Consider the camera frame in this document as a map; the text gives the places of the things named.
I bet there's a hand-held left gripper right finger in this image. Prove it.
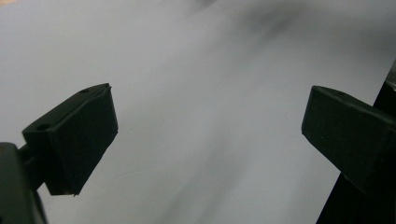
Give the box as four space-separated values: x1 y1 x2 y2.
301 85 396 195

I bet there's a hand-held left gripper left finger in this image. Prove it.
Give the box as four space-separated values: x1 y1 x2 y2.
21 82 120 197

